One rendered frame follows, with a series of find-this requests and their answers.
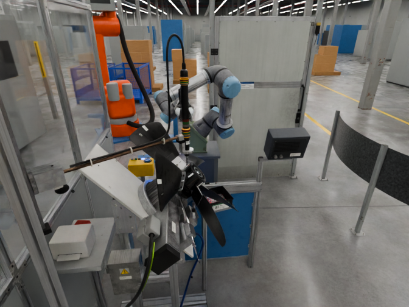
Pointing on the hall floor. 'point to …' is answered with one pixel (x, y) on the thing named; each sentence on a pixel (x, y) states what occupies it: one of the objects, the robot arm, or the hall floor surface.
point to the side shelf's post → (98, 289)
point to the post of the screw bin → (204, 254)
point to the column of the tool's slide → (28, 219)
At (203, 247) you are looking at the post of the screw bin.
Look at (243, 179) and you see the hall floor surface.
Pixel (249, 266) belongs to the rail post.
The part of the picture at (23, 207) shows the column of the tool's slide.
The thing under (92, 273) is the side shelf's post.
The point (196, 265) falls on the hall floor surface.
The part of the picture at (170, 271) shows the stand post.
